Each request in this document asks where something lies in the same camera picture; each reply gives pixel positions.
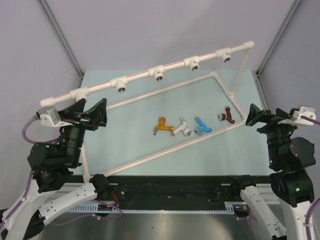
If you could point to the white water faucet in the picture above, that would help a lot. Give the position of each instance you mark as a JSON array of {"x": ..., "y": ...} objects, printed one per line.
[{"x": 182, "y": 128}]

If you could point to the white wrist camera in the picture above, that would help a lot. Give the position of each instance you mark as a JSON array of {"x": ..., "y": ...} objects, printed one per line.
[
  {"x": 49, "y": 117},
  {"x": 304, "y": 115}
]

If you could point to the light blue table mat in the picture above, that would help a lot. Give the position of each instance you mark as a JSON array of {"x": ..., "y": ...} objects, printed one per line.
[{"x": 128, "y": 136}]

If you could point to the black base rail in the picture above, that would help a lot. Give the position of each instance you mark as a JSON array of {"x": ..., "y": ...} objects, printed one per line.
[{"x": 134, "y": 194}]

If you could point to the orange water faucet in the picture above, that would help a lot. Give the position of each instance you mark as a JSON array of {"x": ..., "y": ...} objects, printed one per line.
[{"x": 161, "y": 126}]

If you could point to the blue water faucet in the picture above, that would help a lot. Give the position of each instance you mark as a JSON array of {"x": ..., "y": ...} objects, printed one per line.
[{"x": 202, "y": 127}]

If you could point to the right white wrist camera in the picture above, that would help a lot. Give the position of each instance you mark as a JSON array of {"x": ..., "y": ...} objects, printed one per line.
[{"x": 304, "y": 115}]

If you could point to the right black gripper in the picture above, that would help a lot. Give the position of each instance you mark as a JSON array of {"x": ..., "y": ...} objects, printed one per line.
[{"x": 255, "y": 114}]

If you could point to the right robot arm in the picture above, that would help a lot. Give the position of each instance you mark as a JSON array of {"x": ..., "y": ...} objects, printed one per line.
[{"x": 289, "y": 157}]

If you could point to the brown water faucet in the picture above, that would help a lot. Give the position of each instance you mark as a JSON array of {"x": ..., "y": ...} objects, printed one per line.
[{"x": 227, "y": 116}]

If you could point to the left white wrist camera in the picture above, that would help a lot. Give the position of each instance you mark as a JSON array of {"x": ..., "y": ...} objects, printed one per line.
[{"x": 49, "y": 117}]

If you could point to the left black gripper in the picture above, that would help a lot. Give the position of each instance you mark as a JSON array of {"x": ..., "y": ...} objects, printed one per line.
[{"x": 98, "y": 115}]

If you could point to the white PVC pipe frame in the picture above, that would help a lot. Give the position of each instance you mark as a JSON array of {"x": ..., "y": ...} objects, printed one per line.
[{"x": 157, "y": 72}]

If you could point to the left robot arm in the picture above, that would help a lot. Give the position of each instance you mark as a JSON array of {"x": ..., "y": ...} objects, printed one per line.
[{"x": 51, "y": 166}]

